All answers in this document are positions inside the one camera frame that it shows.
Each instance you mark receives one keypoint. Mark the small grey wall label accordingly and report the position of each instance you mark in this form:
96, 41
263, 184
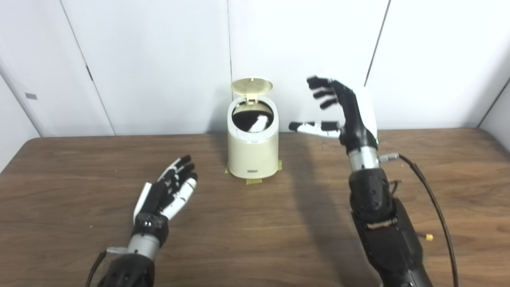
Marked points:
31, 96

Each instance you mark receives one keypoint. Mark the round cream bin lid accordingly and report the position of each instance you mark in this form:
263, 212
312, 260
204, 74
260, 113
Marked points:
252, 85

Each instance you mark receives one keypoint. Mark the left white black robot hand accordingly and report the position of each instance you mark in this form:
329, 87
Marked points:
153, 203

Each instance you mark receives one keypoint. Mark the small white plastic bottle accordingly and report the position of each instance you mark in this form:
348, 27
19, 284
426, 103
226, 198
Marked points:
259, 123

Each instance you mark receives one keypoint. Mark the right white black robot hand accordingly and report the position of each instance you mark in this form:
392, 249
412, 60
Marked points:
358, 119

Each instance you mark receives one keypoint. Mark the cream-colored bin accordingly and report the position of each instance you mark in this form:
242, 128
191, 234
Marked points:
253, 157

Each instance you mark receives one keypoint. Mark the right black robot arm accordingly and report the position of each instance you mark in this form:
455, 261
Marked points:
382, 231

